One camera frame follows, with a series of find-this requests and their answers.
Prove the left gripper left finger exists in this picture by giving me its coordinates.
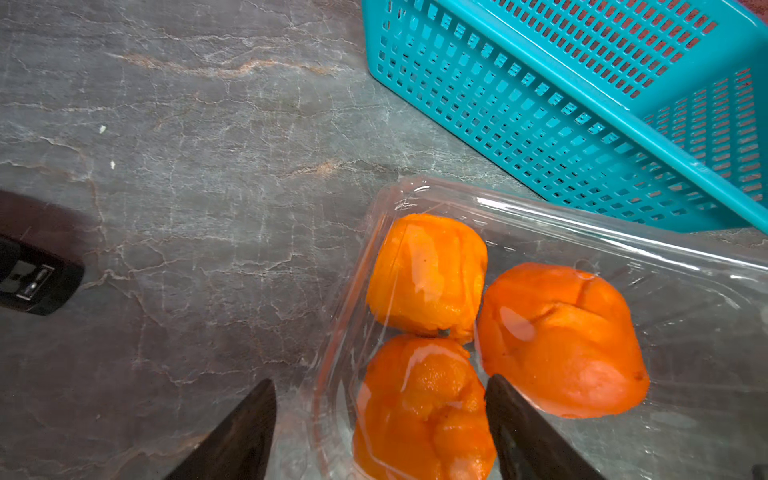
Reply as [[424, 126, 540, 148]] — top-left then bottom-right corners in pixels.
[[167, 379, 277, 480]]

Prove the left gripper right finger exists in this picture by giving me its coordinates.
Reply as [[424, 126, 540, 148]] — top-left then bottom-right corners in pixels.
[[485, 374, 604, 480]]

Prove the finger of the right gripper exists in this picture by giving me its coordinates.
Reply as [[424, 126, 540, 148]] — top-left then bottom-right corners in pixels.
[[1, 235, 84, 316]]

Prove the orange fruit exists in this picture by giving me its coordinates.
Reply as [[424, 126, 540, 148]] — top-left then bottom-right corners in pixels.
[[366, 214, 488, 344], [475, 263, 650, 418], [353, 335, 496, 479]]

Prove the clear plastic clamshell container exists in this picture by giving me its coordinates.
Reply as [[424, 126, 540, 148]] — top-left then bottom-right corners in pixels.
[[275, 178, 767, 479]]

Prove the teal plastic basket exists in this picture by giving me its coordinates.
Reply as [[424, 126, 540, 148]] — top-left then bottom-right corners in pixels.
[[362, 0, 767, 233]]

